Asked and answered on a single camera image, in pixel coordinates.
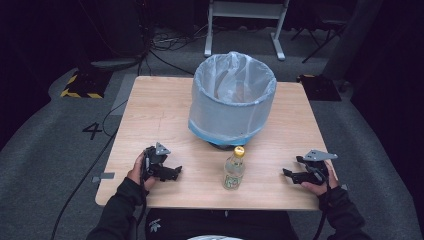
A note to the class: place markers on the grey tape strip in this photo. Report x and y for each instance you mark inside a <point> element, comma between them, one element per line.
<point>106,175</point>

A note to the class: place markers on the clear plastic bottle gold cap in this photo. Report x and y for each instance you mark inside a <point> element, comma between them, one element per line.
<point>234,171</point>

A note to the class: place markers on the trash bin with white bag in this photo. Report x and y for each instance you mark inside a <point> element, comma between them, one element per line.
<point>230,116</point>

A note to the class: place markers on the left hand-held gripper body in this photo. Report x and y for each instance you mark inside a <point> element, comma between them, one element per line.
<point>155,163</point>

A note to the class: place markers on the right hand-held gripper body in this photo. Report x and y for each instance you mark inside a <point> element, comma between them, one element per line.
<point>318,168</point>

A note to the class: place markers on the person's right hand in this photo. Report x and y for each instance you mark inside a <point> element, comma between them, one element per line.
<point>331,181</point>

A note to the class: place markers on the person's lap in dark clothing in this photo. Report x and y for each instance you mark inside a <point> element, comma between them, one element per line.
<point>220,225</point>

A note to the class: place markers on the white metal stand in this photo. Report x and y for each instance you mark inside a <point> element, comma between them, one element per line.
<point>245,9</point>

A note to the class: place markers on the yellow black striped base plate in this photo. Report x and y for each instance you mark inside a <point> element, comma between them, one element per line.
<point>85,85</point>

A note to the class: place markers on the person's left hand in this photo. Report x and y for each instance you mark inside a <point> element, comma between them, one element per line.
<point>135,173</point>

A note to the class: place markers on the black folding stand legs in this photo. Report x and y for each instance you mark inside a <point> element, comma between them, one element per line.
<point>320,36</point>

